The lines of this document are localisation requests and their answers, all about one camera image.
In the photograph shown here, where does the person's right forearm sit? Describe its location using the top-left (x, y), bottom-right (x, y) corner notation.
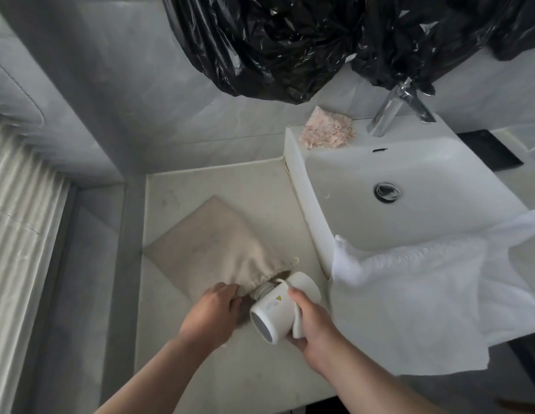
top-left (324, 336), bottom-right (449, 414)

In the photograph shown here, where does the white towel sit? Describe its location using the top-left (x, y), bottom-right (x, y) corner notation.
top-left (329, 209), bottom-right (535, 376)

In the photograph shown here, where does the person's left forearm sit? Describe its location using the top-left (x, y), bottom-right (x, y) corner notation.
top-left (95, 336), bottom-right (210, 414)

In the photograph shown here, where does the pink patterned sponge cloth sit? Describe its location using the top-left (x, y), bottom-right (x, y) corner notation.
top-left (299, 106), bottom-right (355, 150)

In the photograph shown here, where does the person's right hand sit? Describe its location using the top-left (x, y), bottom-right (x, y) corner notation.
top-left (287, 287), bottom-right (350, 376)

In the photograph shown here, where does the black rectangular tray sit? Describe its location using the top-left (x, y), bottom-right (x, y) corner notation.
top-left (457, 129), bottom-right (525, 172)

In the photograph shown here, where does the white coiled dryer cord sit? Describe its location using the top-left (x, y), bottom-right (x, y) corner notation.
top-left (249, 280), bottom-right (278, 300)

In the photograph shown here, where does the black plastic bag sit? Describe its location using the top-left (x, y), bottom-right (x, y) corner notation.
top-left (161, 0), bottom-right (535, 105)

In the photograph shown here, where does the beige drawstring cloth bag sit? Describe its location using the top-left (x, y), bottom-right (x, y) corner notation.
top-left (143, 195), bottom-right (300, 305)

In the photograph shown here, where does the white ribbed radiator panel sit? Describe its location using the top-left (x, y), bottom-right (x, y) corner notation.
top-left (0, 120), bottom-right (71, 414)

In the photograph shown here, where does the person's left hand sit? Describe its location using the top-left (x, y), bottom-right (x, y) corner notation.
top-left (178, 283), bottom-right (243, 352)

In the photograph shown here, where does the chrome faucet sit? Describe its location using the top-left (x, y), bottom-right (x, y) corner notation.
top-left (366, 77), bottom-right (436, 138)

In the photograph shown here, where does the white hair dryer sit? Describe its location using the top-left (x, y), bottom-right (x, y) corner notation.
top-left (249, 272), bottom-right (322, 345)

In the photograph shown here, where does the white ceramic sink basin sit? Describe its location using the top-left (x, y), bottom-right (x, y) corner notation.
top-left (283, 113), bottom-right (529, 281)

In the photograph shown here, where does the chrome sink drain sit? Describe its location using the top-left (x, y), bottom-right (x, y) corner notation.
top-left (374, 182), bottom-right (401, 203)

